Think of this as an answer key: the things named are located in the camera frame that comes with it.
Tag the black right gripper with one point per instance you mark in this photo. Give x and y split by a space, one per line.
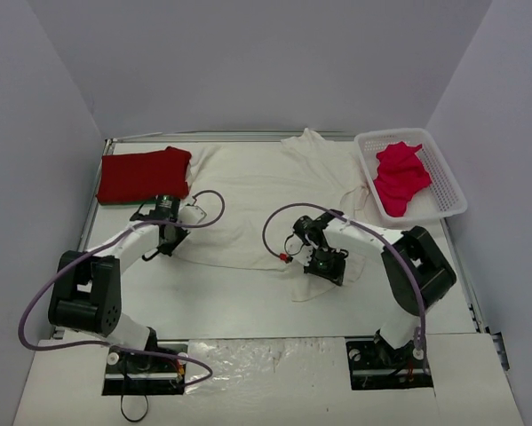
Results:
326 269

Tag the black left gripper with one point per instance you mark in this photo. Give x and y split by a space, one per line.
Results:
168 240

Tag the white t shirt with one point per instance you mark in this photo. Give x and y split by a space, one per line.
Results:
266 188

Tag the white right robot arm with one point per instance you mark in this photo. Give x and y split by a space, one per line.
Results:
418 273

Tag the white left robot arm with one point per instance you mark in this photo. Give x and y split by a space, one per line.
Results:
88 297

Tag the folded red t shirt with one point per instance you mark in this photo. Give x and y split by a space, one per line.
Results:
134 178

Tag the pink t shirt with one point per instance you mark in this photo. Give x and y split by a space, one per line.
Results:
400 176

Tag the white plastic basket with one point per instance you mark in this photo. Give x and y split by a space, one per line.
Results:
442 198

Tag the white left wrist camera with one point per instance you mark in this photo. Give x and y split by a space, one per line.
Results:
191 214

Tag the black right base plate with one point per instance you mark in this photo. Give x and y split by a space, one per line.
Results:
373 366

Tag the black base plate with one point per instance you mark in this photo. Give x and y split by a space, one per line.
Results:
373 366
130 374

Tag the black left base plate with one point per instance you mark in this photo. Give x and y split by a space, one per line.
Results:
130 374

